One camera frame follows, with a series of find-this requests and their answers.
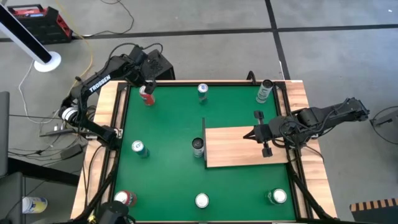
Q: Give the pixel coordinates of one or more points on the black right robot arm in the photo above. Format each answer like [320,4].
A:
[326,113]

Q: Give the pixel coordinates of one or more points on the wooden shelf with black frame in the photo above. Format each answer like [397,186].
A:
[230,146]

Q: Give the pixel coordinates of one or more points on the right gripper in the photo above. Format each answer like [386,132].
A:
[269,132]

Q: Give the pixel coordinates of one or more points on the green table mat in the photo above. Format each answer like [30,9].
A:
[174,124]

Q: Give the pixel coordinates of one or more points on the black box with orange stripes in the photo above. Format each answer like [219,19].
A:
[376,214]

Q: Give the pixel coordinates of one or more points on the blue Red Bull can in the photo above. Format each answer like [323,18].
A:
[202,95]
[141,150]

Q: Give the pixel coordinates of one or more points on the white stand with black panel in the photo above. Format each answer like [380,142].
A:
[46,62]

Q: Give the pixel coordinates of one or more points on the red and black toolbox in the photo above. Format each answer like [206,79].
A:
[40,25]

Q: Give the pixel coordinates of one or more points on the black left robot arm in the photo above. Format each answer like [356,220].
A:
[99,84]

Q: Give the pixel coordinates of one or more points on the white and yellow canister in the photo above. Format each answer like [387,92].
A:
[34,205]

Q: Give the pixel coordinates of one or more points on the black table frame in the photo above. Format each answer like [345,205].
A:
[230,83]

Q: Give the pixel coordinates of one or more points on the black floor beam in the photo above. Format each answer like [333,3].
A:
[43,172]

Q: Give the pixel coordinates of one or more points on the red Fanta soda can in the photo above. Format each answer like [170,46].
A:
[148,99]
[129,197]

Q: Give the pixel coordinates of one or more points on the black perforated box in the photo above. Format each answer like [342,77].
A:
[160,67]

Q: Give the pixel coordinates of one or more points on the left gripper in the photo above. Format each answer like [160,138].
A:
[143,73]

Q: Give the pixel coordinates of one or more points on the black power adapter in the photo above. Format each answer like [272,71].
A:
[71,151]

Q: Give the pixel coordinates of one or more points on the green Sprite soda can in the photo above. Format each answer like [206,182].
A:
[276,196]
[202,200]

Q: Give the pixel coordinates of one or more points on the grey panel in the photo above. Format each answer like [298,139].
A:
[3,133]

